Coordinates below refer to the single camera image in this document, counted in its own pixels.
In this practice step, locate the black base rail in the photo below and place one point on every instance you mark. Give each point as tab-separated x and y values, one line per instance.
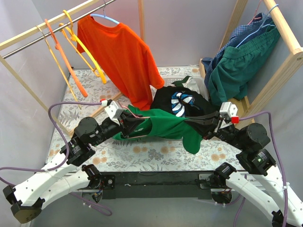
165	184

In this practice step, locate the floral table cloth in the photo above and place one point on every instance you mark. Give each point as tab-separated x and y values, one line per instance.
149	154

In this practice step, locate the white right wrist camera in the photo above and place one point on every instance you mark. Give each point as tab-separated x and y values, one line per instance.
228	111

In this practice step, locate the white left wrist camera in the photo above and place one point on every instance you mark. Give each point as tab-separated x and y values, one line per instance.
113	109

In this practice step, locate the blue checkered shorts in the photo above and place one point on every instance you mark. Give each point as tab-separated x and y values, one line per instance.
236	37

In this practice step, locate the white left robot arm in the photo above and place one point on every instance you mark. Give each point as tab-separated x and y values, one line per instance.
67	170

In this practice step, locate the orange plastic hanger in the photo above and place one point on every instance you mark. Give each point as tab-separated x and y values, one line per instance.
71	71

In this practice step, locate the orange t shirt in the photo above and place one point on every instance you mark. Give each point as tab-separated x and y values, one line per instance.
124	57

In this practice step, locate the light blue wire hanger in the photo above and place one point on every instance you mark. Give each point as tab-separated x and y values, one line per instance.
260	27

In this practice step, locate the green and white t shirt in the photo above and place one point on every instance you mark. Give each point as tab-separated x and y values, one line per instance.
197	84

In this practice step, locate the white plastic basket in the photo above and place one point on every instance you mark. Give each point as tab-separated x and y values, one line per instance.
175	81

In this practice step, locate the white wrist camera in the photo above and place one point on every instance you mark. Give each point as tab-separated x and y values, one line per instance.
228	111
113	109

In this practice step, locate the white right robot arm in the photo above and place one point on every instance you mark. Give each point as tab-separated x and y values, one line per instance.
274	197

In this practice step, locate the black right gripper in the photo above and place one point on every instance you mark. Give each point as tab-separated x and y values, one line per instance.
218	126

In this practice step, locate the black t shirt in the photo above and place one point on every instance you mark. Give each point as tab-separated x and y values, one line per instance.
182	102

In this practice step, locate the wooden clothes rack right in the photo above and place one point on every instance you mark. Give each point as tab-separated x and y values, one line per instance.
276	80

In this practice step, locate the pink wire hanger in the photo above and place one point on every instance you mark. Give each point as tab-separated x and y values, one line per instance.
255	13

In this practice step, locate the dark yellow plastic hanger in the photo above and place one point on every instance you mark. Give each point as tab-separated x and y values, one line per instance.
72	39

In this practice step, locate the teal green shorts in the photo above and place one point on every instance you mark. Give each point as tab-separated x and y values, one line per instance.
230	77

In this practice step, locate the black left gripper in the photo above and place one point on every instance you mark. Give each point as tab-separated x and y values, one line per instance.
123	123

